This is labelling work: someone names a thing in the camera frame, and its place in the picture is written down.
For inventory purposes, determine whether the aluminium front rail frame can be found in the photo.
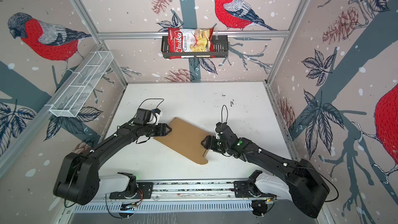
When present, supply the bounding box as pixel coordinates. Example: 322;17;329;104
72;174;292;218

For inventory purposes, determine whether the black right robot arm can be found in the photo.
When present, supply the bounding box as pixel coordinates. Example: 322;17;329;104
201;122;330;218

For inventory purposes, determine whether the black wire wall basket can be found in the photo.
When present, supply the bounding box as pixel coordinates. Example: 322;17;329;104
161;35;229;59

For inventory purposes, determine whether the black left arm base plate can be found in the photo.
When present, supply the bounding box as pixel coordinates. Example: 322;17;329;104
109;181;154;200

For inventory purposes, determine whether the red cassava chips bag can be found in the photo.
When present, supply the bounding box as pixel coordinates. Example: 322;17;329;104
167;28;214;59

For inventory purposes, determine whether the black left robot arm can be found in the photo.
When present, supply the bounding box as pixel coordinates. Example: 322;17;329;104
53;108;172;205

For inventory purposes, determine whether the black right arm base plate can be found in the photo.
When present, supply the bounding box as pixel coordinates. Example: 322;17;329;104
232;181;276;199

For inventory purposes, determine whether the white mesh wall shelf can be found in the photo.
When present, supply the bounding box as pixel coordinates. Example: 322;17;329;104
49;51;114;117

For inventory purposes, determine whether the brown cardboard paper box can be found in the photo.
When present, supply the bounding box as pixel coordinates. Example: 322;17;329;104
154;117;211;165

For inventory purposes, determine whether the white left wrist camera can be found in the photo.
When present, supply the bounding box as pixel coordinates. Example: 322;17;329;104
149;108;162;125

